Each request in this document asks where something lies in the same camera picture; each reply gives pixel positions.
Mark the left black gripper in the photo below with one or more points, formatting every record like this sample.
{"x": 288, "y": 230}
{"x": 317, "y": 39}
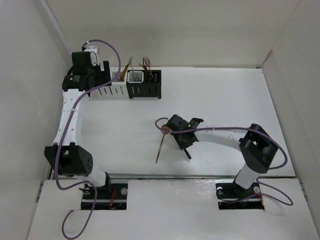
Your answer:
{"x": 103, "y": 78}

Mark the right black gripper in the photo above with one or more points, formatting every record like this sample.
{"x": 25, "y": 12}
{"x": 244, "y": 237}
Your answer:
{"x": 182, "y": 145}

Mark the gold knife dark handle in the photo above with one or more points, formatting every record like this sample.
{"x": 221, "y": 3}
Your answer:
{"x": 187, "y": 154}

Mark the copper spoon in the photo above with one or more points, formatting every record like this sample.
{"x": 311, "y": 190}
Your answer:
{"x": 164, "y": 131}

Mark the rose gold knife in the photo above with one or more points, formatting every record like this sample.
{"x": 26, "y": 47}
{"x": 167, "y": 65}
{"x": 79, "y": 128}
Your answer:
{"x": 127, "y": 65}

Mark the silver fork black handle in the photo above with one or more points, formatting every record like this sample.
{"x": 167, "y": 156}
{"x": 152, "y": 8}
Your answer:
{"x": 145, "y": 64}

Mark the copper small fork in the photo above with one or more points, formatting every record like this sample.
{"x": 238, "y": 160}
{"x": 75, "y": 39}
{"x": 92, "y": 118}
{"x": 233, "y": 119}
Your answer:
{"x": 148, "y": 64}

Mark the gold knife green handle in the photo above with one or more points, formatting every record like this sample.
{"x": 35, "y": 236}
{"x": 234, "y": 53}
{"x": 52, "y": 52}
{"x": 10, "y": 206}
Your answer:
{"x": 122, "y": 77}

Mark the gold fork green handle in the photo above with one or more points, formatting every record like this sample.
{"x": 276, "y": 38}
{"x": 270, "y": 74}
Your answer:
{"x": 146, "y": 75}

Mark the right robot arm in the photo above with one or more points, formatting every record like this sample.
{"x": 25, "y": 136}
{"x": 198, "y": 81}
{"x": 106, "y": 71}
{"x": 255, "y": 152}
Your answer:
{"x": 255, "y": 145}

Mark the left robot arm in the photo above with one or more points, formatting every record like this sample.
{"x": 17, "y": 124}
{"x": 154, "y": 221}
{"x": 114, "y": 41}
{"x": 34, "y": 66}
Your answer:
{"x": 81, "y": 63}

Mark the white utensil caddy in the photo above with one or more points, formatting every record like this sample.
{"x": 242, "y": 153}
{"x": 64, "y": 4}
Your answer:
{"x": 116, "y": 91}

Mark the black utensil caddy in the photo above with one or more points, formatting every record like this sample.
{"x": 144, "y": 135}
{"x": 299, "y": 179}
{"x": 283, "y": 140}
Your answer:
{"x": 142, "y": 89}

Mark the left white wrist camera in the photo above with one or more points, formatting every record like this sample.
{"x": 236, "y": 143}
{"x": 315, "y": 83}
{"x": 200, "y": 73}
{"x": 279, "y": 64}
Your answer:
{"x": 94, "y": 55}

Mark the aluminium frame left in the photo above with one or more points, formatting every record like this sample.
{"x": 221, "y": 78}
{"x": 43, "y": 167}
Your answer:
{"x": 65, "y": 155}

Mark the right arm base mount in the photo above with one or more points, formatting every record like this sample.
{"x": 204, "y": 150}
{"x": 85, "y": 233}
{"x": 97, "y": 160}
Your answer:
{"x": 233, "y": 197}

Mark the aluminium rail front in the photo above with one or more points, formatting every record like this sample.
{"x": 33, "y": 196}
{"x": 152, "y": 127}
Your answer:
{"x": 167, "y": 176}

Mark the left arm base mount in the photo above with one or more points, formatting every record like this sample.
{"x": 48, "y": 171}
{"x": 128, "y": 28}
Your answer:
{"x": 113, "y": 199}

